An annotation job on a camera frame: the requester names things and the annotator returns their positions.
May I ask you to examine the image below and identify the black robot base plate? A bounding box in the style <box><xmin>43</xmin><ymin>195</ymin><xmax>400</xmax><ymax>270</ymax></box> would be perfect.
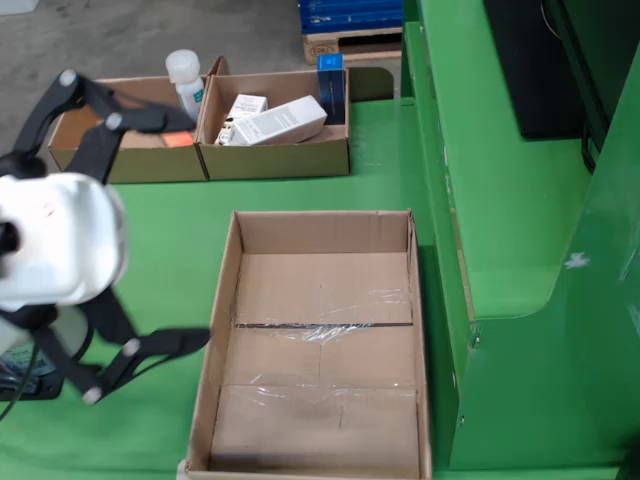
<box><xmin>0</xmin><ymin>367</ymin><xmax>65</xmax><ymax>401</ymax></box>

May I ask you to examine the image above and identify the tall blue carton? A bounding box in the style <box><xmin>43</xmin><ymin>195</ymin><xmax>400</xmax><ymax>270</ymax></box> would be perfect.
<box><xmin>316</xmin><ymin>52</ymin><xmax>347</xmax><ymax>126</ymax></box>

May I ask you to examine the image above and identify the white bottle with teal label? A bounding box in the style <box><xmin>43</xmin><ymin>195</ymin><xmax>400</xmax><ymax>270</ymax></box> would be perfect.
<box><xmin>165</xmin><ymin>48</ymin><xmax>206</xmax><ymax>121</ymax></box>

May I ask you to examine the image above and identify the white plastic object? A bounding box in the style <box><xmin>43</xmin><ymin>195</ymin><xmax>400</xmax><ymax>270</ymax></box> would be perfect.
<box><xmin>0</xmin><ymin>0</ymin><xmax>39</xmax><ymax>16</ymax></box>

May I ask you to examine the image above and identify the long white carton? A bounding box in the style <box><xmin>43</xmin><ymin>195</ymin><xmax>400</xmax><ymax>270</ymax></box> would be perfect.
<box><xmin>230</xmin><ymin>95</ymin><xmax>329</xmax><ymax>147</ymax></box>

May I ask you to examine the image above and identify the green metal machine housing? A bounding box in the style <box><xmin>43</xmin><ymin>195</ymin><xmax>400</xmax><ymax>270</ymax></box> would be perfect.
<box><xmin>399</xmin><ymin>0</ymin><xmax>640</xmax><ymax>480</ymax></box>

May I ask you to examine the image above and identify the small white spotted carton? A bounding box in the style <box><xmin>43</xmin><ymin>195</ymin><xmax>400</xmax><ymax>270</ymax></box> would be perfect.
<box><xmin>214</xmin><ymin>93</ymin><xmax>269</xmax><ymax>147</ymax></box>

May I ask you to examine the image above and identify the cardboard box with raised flap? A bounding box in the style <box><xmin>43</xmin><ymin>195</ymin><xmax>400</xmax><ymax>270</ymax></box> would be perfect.
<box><xmin>194</xmin><ymin>55</ymin><xmax>351</xmax><ymax>181</ymax></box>

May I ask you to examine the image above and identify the black looped cable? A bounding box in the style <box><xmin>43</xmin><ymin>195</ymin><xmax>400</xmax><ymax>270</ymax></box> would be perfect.
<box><xmin>579</xmin><ymin>112</ymin><xmax>600</xmax><ymax>174</ymax></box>

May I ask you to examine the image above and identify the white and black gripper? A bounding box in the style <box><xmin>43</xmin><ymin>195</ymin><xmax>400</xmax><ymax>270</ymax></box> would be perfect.
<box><xmin>0</xmin><ymin>68</ymin><xmax>212</xmax><ymax>405</ymax></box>

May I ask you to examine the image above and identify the small open cardboard box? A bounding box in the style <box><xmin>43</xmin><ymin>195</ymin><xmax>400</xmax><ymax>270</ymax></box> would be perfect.
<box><xmin>47</xmin><ymin>74</ymin><xmax>211</xmax><ymax>185</ymax></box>

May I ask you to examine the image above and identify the wooden pallet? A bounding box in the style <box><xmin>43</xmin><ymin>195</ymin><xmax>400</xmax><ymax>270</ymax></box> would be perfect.
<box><xmin>302</xmin><ymin>27</ymin><xmax>404</xmax><ymax>65</ymax></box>

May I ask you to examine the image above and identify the blue plastic crate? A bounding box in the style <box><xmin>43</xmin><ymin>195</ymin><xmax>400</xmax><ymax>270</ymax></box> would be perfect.
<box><xmin>298</xmin><ymin>0</ymin><xmax>405</xmax><ymax>35</ymax></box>

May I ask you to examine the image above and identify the large shallow cardboard tray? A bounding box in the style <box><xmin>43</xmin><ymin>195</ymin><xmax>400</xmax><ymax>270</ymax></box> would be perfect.
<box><xmin>184</xmin><ymin>208</ymin><xmax>434</xmax><ymax>480</ymax></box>

